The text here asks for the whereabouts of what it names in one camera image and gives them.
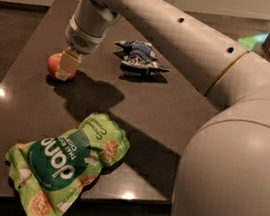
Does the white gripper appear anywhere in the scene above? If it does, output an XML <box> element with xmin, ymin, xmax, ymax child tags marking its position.
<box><xmin>55</xmin><ymin>18</ymin><xmax>104</xmax><ymax>81</ymax></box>

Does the red apple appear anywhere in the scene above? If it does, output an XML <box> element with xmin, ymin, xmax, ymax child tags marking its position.
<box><xmin>44</xmin><ymin>51</ymin><xmax>80</xmax><ymax>84</ymax></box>

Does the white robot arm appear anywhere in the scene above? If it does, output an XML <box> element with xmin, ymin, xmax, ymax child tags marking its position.
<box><xmin>66</xmin><ymin>0</ymin><xmax>270</xmax><ymax>216</ymax></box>

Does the crumpled blue chip bag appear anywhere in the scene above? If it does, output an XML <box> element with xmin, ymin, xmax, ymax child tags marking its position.
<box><xmin>115</xmin><ymin>40</ymin><xmax>169</xmax><ymax>78</ymax></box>

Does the green rice chip bag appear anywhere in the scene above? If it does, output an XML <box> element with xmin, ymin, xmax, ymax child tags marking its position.
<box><xmin>5</xmin><ymin>112</ymin><xmax>130</xmax><ymax>216</ymax></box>

